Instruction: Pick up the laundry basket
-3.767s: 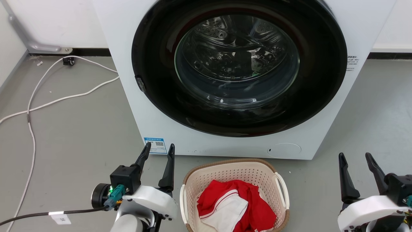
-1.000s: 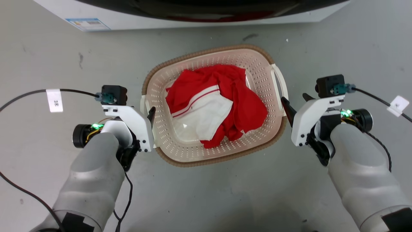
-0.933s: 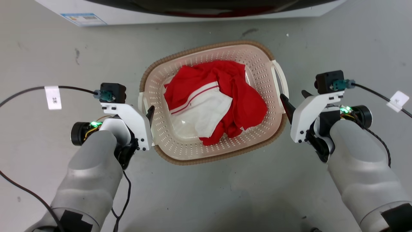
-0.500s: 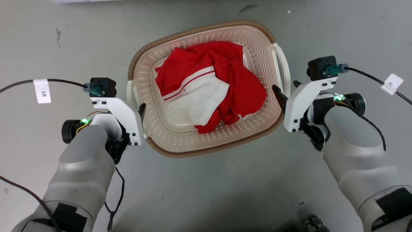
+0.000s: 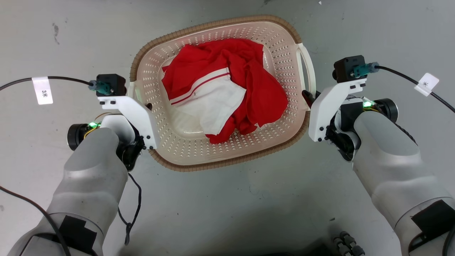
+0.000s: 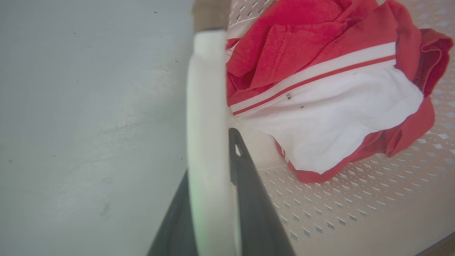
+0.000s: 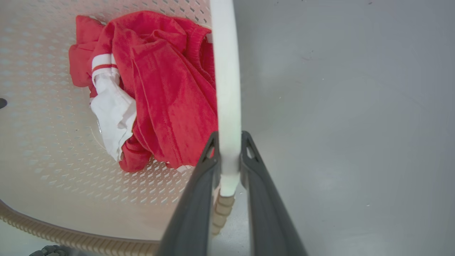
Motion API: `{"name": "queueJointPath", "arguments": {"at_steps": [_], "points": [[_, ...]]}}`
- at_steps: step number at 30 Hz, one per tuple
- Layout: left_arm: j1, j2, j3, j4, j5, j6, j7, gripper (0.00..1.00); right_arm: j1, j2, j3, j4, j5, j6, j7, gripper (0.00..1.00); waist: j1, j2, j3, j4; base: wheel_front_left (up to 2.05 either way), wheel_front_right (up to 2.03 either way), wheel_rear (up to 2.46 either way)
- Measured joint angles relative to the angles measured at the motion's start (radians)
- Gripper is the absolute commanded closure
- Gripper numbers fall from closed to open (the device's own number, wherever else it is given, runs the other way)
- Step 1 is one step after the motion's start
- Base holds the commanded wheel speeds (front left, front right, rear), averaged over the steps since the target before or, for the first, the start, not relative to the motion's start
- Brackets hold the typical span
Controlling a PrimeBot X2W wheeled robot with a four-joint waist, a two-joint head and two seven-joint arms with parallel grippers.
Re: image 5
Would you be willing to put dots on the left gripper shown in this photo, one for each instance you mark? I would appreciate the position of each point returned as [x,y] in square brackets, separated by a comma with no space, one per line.
[129,153]

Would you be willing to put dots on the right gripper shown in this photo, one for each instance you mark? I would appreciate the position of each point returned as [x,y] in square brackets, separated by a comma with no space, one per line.
[343,137]

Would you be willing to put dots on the beige perforated plastic laundry basket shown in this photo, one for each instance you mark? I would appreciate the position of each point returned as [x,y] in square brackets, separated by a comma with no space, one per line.
[185,149]

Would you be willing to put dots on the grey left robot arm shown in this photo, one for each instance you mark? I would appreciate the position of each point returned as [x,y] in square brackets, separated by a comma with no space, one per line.
[89,177]

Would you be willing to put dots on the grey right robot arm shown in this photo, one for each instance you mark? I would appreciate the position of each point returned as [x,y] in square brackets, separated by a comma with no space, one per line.
[391,160]

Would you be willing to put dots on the red and white garment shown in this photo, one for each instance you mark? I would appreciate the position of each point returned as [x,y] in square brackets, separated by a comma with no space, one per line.
[263,92]

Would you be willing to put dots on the white tag marked 3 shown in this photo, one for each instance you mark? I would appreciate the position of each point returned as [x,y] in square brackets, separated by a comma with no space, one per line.
[42,91]

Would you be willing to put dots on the white tag with asterisk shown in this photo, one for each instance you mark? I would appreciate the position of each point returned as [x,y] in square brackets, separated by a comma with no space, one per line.
[426,84]

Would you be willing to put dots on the white left camera bracket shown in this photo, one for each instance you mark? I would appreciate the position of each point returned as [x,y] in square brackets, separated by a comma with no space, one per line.
[138,113]

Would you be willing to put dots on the white camera bracket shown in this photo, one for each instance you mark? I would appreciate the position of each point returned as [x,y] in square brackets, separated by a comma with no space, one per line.
[327,110]
[138,113]

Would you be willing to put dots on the white right camera bracket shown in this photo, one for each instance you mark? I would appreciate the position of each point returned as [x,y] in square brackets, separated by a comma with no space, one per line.
[327,110]

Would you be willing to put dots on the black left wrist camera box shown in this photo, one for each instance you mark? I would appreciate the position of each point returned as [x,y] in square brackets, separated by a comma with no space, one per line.
[113,83]

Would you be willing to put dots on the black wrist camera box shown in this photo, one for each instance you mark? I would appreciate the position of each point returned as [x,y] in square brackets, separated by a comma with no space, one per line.
[346,69]
[113,83]

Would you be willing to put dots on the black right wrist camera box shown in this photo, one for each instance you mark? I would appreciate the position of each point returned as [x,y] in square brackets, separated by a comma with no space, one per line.
[346,69]

